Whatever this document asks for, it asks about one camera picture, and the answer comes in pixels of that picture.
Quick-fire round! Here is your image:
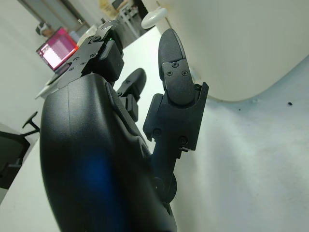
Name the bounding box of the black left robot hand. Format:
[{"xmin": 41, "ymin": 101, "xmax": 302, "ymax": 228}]
[{"xmin": 40, "ymin": 20, "xmax": 210, "ymax": 232}]

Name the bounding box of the white toaster lever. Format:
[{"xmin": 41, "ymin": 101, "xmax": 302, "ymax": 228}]
[{"xmin": 141, "ymin": 7, "xmax": 169, "ymax": 29}]

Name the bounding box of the cream white two-slot toaster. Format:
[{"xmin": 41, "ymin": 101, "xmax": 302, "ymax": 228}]
[{"xmin": 141, "ymin": 0, "xmax": 309, "ymax": 102}]

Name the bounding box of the black office chair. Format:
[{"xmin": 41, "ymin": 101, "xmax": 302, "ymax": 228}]
[{"xmin": 0, "ymin": 111, "xmax": 41, "ymax": 189}]

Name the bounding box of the white office desk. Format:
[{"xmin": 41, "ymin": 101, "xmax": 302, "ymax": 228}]
[{"xmin": 35, "ymin": 70, "xmax": 70, "ymax": 100}]

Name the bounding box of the black laptop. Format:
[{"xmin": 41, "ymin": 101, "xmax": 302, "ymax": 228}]
[{"xmin": 36, "ymin": 27, "xmax": 79, "ymax": 73}]

